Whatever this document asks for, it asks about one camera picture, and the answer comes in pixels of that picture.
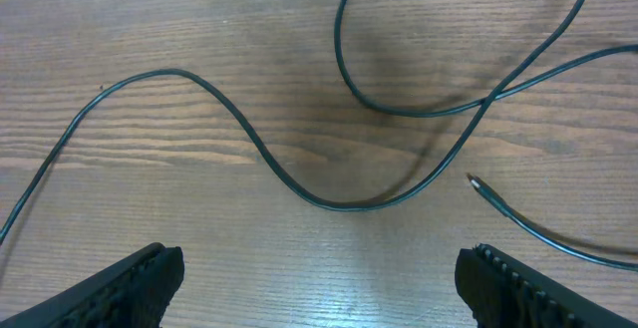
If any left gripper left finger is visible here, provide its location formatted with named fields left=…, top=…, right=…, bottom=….
left=1, top=242, right=184, bottom=328

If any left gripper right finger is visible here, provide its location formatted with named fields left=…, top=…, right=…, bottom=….
left=455, top=243, right=637, bottom=328

